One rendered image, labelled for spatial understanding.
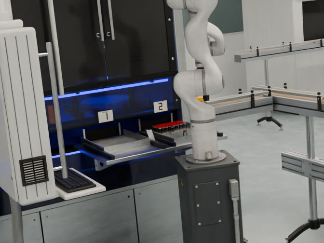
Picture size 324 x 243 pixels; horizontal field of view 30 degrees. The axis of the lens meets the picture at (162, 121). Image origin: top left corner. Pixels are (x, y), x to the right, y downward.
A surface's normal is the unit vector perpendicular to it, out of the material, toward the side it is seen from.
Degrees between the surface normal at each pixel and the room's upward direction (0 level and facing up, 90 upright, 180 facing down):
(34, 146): 90
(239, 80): 90
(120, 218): 90
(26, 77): 90
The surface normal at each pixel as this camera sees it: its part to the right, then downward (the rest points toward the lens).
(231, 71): 0.47, 0.13
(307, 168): -0.88, 0.17
